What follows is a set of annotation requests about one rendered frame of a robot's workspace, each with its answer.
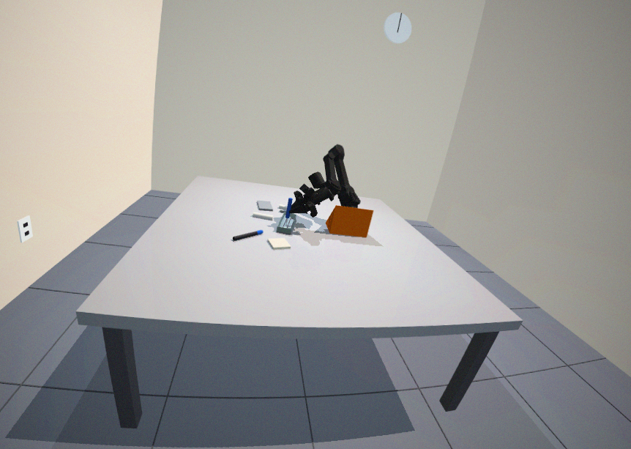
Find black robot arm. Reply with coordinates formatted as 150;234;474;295
300;144;361;208

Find black and blue marker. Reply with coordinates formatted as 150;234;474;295
233;230;263;241

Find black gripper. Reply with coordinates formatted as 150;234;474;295
289;190;321;217

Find keyboard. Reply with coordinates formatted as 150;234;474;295
276;212;296;235

